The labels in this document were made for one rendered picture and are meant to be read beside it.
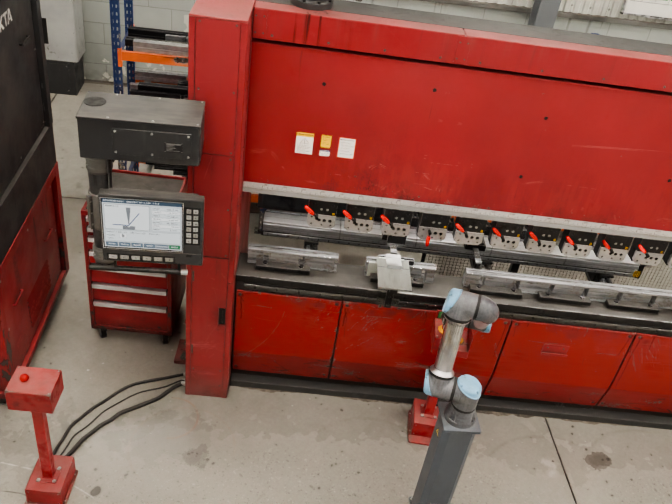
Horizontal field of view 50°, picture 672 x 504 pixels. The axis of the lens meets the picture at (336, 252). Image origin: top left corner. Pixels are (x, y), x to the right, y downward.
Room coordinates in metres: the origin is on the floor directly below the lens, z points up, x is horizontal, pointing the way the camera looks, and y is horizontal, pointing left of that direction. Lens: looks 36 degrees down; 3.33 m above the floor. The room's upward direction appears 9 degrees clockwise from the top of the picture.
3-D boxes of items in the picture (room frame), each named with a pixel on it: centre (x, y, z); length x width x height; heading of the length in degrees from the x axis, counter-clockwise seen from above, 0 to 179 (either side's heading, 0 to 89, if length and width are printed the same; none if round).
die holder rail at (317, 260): (3.24, 0.23, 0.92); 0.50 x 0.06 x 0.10; 94
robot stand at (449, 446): (2.40, -0.70, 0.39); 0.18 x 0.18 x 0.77; 8
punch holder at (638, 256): (3.39, -1.69, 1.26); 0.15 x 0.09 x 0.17; 94
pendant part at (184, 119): (2.73, 0.90, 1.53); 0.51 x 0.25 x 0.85; 99
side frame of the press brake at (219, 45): (3.38, 0.67, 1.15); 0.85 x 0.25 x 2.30; 4
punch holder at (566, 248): (3.36, -1.29, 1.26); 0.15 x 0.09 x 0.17; 94
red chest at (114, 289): (3.52, 1.21, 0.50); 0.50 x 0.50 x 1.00; 4
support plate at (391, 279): (3.14, -0.33, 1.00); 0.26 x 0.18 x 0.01; 4
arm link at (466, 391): (2.40, -0.70, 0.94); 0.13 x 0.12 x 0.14; 81
